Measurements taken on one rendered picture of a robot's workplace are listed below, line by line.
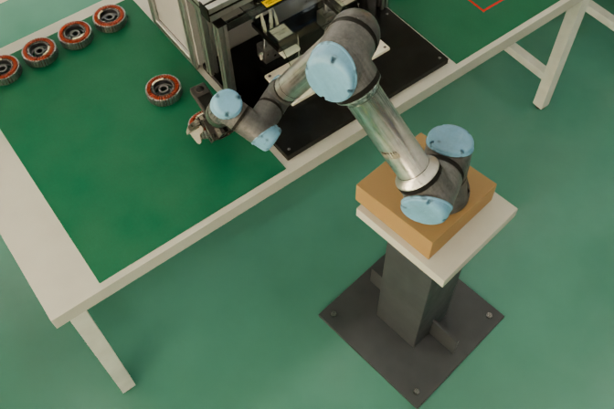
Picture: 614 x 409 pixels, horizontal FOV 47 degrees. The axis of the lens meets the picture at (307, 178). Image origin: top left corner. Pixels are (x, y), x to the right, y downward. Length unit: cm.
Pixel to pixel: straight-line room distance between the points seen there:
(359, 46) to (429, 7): 107
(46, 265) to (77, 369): 76
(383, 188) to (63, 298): 90
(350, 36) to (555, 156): 181
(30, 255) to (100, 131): 44
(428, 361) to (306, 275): 55
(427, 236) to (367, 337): 83
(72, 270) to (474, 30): 148
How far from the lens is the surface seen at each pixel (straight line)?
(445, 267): 195
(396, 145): 161
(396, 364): 260
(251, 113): 182
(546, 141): 323
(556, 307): 282
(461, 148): 177
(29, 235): 213
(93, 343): 226
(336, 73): 148
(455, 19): 253
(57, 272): 204
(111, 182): 215
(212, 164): 212
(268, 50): 230
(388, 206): 193
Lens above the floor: 245
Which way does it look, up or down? 55 degrees down
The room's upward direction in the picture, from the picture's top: 2 degrees counter-clockwise
